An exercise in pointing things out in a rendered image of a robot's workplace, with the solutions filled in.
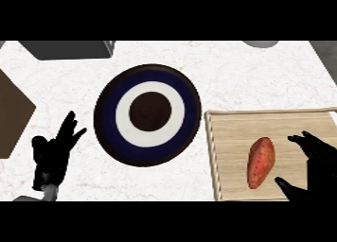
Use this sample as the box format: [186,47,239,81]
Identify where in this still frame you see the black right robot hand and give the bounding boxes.
[273,130,337,202]

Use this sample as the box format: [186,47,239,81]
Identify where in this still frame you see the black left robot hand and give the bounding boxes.
[31,110,89,192]

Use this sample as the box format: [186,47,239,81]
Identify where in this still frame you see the blue white brown plate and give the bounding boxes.
[93,63,203,167]

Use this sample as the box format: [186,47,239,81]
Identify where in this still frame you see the dark grey box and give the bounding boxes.
[18,40,117,61]

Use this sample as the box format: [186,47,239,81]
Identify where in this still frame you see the brown wooden block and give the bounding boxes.
[0,64,39,160]

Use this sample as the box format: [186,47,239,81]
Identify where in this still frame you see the orange sweet potato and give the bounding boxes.
[247,136,276,190]

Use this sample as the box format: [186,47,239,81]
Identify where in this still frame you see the grey round object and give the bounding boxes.
[242,40,281,49]

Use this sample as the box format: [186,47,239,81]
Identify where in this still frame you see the pale wooden tray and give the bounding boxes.
[203,107,337,202]

